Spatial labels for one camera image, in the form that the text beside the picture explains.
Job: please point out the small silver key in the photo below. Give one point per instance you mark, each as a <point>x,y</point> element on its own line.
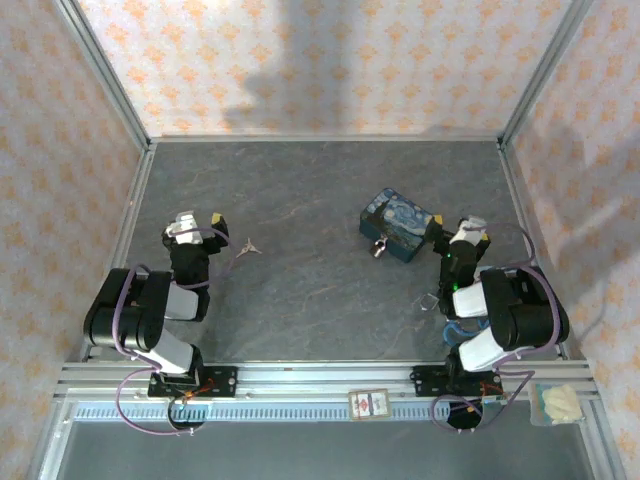
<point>247,249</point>

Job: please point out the starry night print box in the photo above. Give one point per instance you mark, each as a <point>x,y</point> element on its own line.
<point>400,220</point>

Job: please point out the small silver padlock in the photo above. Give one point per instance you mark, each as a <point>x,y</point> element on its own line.
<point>378,248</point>

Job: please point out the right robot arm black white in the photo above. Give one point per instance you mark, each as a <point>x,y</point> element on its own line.
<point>520,310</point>

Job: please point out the clear plastic piece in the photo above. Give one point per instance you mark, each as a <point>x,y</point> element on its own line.
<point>427,302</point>

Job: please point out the printed card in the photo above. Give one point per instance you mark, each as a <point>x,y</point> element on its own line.
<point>369,404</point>

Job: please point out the plastic bag with white content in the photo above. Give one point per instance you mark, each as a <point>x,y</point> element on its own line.
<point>555,404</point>

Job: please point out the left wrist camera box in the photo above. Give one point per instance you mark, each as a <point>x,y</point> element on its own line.
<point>182,225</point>

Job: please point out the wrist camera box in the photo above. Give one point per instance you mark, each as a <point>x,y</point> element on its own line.
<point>471,223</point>
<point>182,225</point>

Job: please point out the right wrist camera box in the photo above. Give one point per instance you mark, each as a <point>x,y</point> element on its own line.
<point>471,223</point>

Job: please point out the aluminium frame rail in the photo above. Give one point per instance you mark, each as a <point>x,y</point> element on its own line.
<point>325,138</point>
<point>520,200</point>
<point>125,240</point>

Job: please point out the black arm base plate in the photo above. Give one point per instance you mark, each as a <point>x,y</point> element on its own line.
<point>425,380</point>
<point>220,376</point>

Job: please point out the wide aluminium base rail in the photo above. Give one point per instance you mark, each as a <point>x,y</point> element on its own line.
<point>310,377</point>

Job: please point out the aluminium frame post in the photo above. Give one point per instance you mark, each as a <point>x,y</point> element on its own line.
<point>545,70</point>
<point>100,70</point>

